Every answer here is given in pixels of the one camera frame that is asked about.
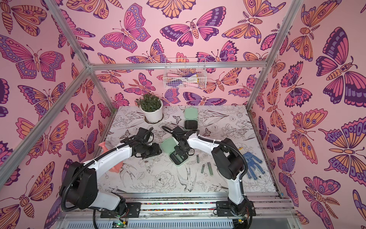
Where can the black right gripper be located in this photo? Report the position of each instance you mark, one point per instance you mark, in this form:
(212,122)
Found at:
(183,148)

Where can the pink plastic toy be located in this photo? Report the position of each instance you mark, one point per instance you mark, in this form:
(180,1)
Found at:
(117,168)

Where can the green nail clipper long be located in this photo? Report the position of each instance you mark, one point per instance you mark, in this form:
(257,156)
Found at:
(210,169)

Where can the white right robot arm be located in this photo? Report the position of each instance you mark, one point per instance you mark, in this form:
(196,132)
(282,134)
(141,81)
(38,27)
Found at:
(230,163)

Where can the potted green plant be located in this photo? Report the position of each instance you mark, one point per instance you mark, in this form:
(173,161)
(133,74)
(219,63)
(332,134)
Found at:
(152,107)

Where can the white wire wall basket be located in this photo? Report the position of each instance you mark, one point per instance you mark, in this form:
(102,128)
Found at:
(186,73)

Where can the blue knit glove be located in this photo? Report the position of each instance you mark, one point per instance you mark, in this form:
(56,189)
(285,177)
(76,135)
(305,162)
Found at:
(254,162)

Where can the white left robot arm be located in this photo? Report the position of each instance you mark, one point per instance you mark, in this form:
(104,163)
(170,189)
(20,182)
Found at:
(79,189)

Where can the green case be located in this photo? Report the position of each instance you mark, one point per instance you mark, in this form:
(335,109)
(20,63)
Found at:
(191,118)
(170,147)

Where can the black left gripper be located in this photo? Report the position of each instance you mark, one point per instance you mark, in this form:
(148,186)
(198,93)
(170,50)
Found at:
(156,148)

